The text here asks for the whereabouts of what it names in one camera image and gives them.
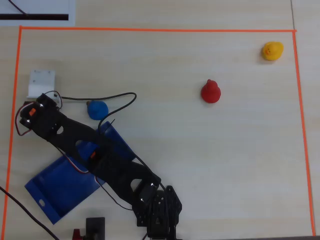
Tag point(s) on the blue rubber duck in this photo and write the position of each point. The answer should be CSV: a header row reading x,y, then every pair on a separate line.
x,y
98,110

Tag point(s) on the yellow rubber duck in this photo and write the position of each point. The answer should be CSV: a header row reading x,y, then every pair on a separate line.
x,y
273,51

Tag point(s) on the red tripod knob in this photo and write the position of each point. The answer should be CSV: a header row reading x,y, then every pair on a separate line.
x,y
76,235

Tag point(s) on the long orange tape strip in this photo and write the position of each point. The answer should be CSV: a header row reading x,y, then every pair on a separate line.
x,y
150,29

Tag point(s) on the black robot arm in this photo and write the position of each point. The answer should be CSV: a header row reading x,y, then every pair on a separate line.
x,y
120,172

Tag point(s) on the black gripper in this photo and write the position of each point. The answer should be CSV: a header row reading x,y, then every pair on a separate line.
x,y
37,110

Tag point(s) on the blue plastic box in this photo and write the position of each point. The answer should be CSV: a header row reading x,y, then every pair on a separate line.
x,y
62,185

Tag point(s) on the red rubber duck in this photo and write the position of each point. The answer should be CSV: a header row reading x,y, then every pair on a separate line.
x,y
210,92

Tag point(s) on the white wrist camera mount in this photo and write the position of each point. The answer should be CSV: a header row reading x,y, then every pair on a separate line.
x,y
41,81

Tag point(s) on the white label with black bar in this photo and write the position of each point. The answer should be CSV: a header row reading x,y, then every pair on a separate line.
x,y
37,10

